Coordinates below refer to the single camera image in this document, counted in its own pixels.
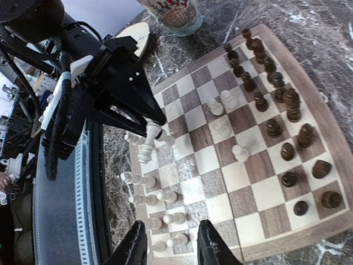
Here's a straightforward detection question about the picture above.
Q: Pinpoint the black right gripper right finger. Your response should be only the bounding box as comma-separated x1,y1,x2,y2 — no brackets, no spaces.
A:
197,219,242,265

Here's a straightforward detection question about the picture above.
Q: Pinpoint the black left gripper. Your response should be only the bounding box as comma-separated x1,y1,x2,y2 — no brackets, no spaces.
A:
60,13,167,137

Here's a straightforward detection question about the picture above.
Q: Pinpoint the black chess king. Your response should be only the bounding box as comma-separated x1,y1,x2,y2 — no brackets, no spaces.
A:
284,88,301,123

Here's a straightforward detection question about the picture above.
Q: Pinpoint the white chess rook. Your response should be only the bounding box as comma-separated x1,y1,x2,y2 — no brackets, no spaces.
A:
152,241,167,253

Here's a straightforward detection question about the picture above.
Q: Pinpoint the floral ceramic mug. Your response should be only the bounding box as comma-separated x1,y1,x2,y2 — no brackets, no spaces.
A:
138,0,204,37

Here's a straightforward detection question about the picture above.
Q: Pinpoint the wooden chess board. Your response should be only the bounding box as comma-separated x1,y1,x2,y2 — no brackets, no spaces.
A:
130,25,352,264

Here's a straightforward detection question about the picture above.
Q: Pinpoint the black front rail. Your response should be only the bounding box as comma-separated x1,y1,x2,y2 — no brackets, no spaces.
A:
86,121,112,264

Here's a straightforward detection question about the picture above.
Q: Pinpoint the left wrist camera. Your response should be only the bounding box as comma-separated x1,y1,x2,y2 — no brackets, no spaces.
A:
41,54,94,163

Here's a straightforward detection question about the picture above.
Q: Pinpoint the black chess rook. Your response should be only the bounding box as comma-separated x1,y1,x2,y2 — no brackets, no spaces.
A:
242,28,263,52
320,190,343,209

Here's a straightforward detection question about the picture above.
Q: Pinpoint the white chess king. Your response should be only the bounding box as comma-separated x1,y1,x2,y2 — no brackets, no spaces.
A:
120,172,157,188

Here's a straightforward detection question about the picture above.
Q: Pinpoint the white chess bishop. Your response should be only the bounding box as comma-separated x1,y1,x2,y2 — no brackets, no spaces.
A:
129,195,158,206
124,131,140,146

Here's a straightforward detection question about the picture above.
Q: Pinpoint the white chess knight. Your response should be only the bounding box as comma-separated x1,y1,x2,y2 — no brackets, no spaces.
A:
143,218,163,230

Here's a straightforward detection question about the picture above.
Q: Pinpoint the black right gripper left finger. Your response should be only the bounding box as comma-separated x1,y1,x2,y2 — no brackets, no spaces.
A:
103,220,148,265

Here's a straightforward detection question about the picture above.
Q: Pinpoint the bird painted ceramic plate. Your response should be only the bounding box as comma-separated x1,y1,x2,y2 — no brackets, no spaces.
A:
116,22,150,59

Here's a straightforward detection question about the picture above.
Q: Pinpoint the grey slotted cable duct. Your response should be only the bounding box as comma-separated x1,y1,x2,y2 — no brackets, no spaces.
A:
74,131,98,264

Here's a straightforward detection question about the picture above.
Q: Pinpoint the white chess pawn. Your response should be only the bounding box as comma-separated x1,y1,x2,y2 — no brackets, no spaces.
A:
156,190,178,203
163,213,186,225
166,234,189,247
138,121,162,164

